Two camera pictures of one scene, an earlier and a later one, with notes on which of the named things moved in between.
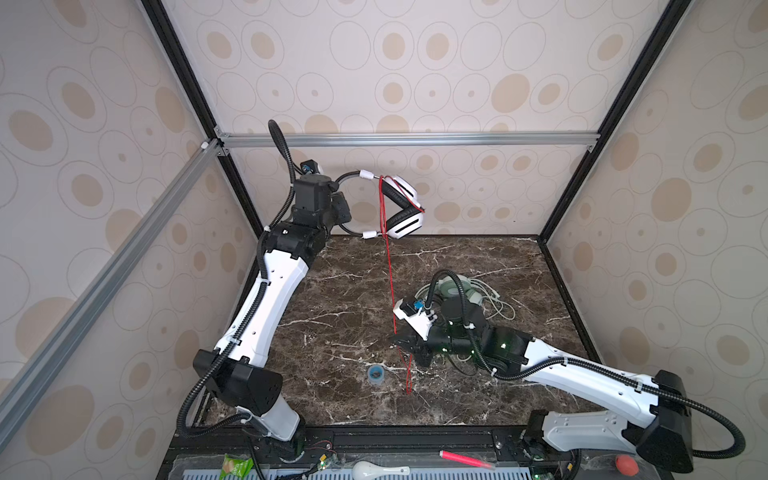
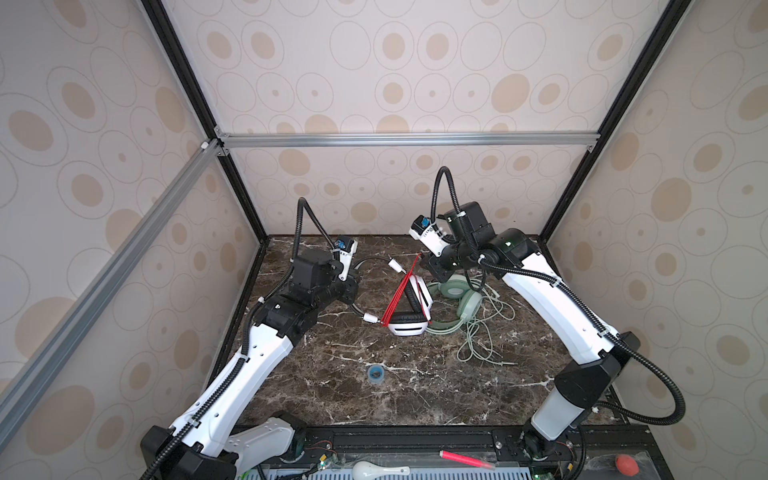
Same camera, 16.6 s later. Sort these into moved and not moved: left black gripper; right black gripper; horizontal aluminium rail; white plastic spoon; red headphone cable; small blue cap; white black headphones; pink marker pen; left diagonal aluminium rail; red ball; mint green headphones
Moved: left black gripper; white black headphones; red headphone cable; right black gripper
Not moved: left diagonal aluminium rail; pink marker pen; red ball; small blue cap; mint green headphones; white plastic spoon; horizontal aluminium rail
